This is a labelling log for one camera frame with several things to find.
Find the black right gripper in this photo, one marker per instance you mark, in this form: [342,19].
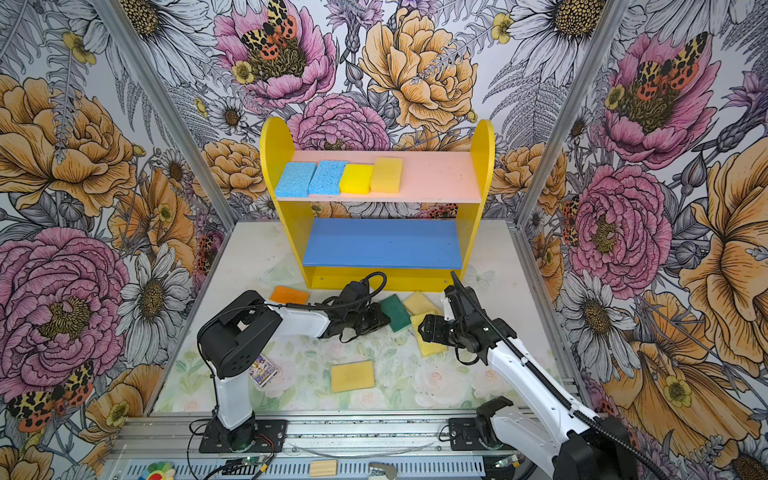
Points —
[433,330]

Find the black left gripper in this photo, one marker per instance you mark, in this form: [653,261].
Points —
[379,320]

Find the dark green sponge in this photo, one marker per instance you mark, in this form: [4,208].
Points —
[396,311]

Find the textured yellow sponge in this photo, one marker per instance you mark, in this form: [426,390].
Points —
[426,349]

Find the orange sponge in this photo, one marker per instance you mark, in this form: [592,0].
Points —
[288,295]

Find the bright yellow sponge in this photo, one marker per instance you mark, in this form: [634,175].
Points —
[356,179]

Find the large blue sponge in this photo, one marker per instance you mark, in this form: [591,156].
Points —
[295,180]

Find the rounded yellow sponge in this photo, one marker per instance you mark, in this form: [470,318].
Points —
[386,175]

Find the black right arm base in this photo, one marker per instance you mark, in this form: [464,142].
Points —
[472,434]

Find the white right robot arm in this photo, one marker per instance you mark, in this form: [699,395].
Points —
[565,439]

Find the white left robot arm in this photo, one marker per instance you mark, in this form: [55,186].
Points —
[232,340]

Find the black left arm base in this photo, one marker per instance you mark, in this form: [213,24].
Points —
[253,436]

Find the yellow wooden shelf unit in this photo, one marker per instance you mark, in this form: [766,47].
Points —
[416,254]

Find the tan yellow sponge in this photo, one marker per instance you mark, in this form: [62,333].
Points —
[417,304]

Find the yellow sponge green backing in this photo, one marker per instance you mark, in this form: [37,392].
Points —
[352,376]

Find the purple playing card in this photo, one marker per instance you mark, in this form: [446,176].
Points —
[262,371]

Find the small wooden block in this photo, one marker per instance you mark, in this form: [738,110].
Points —
[323,468]

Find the colourful toy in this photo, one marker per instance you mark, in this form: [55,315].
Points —
[162,470]

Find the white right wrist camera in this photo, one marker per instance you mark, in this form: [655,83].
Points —
[448,312]

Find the aluminium front rail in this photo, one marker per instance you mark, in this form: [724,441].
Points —
[323,435]

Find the aluminium corner post right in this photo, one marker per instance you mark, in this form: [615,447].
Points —
[598,49]

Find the aluminium corner post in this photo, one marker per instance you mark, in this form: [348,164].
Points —
[598,49]
[129,43]

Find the aluminium corner post left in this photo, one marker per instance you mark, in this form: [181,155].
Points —
[129,43]

